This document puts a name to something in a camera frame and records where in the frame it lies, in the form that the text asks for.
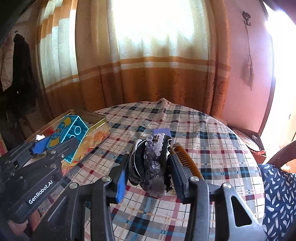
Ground blue toy brick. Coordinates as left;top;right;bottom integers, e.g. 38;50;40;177
46;114;89;163

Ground brown comb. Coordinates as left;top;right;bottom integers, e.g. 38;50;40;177
173;143;204;181

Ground white power adapter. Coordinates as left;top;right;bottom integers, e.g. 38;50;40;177
35;135;45;141

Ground person's left hand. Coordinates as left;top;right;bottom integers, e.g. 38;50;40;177
8;209;41;236

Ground gold rectangular tin box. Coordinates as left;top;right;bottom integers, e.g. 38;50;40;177
27;109;110;175

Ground plaid tablecloth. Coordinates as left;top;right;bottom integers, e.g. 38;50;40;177
36;98;265;241

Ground dark hanging clothes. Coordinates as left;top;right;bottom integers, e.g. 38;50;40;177
1;33;37;117

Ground purple block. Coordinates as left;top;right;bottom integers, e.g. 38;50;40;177
153;128;171;137

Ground orange cream curtain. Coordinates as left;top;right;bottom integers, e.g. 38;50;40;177
36;1;230;118

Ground blue white patterned fabric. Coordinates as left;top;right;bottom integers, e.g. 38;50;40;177
259;164;295;240

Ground hanging wall tassel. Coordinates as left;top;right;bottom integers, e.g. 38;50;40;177
242;11;254;91

